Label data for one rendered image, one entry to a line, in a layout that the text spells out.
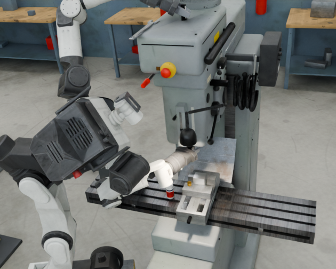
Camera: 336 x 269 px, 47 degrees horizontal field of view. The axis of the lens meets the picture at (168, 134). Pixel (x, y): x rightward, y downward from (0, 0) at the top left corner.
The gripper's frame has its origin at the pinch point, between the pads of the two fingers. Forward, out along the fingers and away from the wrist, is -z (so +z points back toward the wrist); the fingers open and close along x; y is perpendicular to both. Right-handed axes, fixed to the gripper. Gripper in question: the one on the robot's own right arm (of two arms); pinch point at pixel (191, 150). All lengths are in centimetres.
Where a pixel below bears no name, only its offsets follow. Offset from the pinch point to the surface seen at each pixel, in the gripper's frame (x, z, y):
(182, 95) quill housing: -3.5, 8.7, -34.9
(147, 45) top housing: 0, 24, -62
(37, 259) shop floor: 125, 43, 124
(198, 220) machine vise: -14.9, 15.9, 27.3
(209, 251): -23, 18, 42
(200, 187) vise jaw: -6.7, 2.7, 19.2
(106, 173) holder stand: 42, 23, 18
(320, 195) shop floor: -23, -149, 122
